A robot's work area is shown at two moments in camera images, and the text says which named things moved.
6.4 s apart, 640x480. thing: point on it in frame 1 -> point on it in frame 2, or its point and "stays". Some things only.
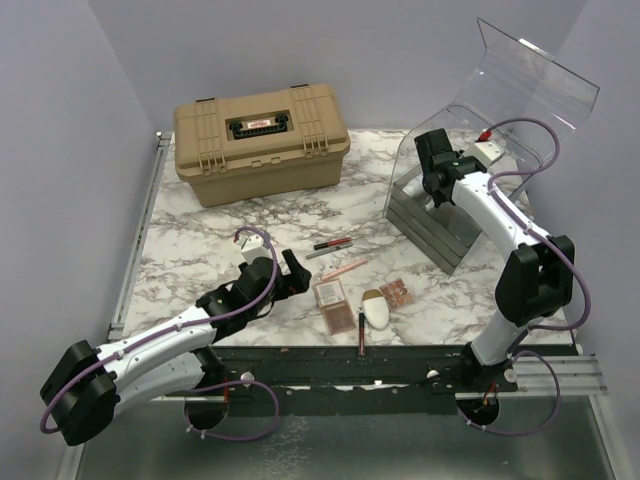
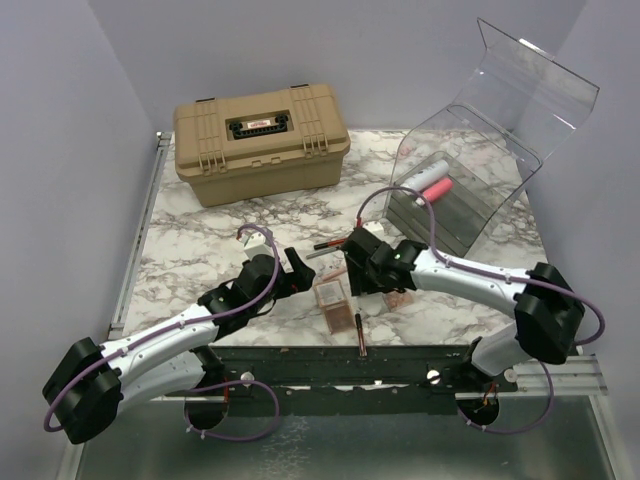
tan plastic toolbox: [262, 145] stays
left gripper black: [297, 282] stays
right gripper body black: [427, 186] -> [374, 284]
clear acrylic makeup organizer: [519, 103] stays
